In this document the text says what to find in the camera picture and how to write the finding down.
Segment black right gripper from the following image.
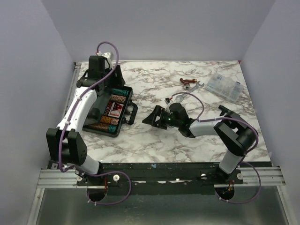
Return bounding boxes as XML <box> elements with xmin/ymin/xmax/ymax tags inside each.
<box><xmin>142</xmin><ymin>105</ymin><xmax>180</xmax><ymax>130</ymax></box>

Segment black poker set case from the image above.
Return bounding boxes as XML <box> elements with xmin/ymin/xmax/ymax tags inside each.
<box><xmin>81</xmin><ymin>64</ymin><xmax>139</xmax><ymax>138</ymax></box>

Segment red triangular dealer button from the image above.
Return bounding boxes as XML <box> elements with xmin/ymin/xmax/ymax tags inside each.
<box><xmin>112</xmin><ymin>102</ymin><xmax>124</xmax><ymax>111</ymax></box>

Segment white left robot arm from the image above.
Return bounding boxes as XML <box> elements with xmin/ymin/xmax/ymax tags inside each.
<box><xmin>46</xmin><ymin>52</ymin><xmax>131</xmax><ymax>185</ymax></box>

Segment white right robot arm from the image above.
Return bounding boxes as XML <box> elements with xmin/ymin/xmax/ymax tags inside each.
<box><xmin>160</xmin><ymin>103</ymin><xmax>258</xmax><ymax>184</ymax></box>

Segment silver open-end wrench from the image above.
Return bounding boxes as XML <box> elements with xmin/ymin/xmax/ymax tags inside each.
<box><xmin>175</xmin><ymin>82</ymin><xmax>204</xmax><ymax>102</ymax></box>

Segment purple and green chip row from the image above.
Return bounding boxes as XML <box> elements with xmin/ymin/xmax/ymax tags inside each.
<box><xmin>111</xmin><ymin>89</ymin><xmax>131</xmax><ymax>97</ymax></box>

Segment brown and blue chip row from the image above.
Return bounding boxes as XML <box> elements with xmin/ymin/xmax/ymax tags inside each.
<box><xmin>109</xmin><ymin>94</ymin><xmax>127</xmax><ymax>104</ymax></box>

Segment brown faucet tap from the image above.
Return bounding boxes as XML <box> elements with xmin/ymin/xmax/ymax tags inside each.
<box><xmin>180</xmin><ymin>78</ymin><xmax>197</xmax><ymax>90</ymax></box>

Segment red playing card deck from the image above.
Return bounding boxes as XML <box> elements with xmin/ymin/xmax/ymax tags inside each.
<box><xmin>108</xmin><ymin>102</ymin><xmax>123</xmax><ymax>118</ymax></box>

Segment red dice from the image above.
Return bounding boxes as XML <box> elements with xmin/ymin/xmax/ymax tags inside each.
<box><xmin>103</xmin><ymin>102</ymin><xmax>113</xmax><ymax>116</ymax></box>

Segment orange chip row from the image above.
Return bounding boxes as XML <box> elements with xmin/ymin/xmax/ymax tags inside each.
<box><xmin>100</xmin><ymin>115</ymin><xmax>119</xmax><ymax>126</ymax></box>

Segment brown bottom chip row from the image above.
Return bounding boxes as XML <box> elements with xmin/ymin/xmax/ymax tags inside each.
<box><xmin>88</xmin><ymin>123</ymin><xmax>117</xmax><ymax>133</ymax></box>

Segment black T-shaped pipe fitting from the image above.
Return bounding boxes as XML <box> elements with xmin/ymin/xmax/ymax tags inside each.
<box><xmin>218</xmin><ymin>105</ymin><xmax>231</xmax><ymax>117</ymax></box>

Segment clear plastic screw organizer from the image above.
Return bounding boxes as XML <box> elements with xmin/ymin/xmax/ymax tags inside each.
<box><xmin>205</xmin><ymin>73</ymin><xmax>244</xmax><ymax>102</ymax></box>

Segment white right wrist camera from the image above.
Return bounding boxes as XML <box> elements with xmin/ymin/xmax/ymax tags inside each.
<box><xmin>165</xmin><ymin>97</ymin><xmax>178</xmax><ymax>113</ymax></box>

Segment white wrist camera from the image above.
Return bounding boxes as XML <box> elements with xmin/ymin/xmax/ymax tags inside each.
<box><xmin>165</xmin><ymin>97</ymin><xmax>178</xmax><ymax>113</ymax></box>
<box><xmin>96</xmin><ymin>52</ymin><xmax>114</xmax><ymax>64</ymax></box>

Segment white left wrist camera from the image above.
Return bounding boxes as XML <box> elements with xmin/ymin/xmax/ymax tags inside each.
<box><xmin>96</xmin><ymin>52</ymin><xmax>114</xmax><ymax>64</ymax></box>

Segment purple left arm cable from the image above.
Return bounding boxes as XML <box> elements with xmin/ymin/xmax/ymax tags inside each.
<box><xmin>58</xmin><ymin>41</ymin><xmax>132</xmax><ymax>206</ymax></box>

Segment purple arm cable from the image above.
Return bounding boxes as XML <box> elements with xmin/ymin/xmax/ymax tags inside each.
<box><xmin>58</xmin><ymin>41</ymin><xmax>132</xmax><ymax>206</ymax></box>
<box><xmin>171</xmin><ymin>92</ymin><xmax>262</xmax><ymax>204</ymax></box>

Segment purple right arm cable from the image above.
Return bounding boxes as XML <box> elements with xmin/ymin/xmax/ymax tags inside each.
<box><xmin>171</xmin><ymin>92</ymin><xmax>262</xmax><ymax>204</ymax></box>

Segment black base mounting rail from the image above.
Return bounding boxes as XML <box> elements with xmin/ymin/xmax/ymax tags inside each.
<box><xmin>77</xmin><ymin>163</ymin><xmax>243</xmax><ymax>196</ymax></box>

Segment aluminium frame rail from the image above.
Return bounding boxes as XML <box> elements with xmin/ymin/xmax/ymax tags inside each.
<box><xmin>37</xmin><ymin>169</ymin><xmax>87</xmax><ymax>189</ymax></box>

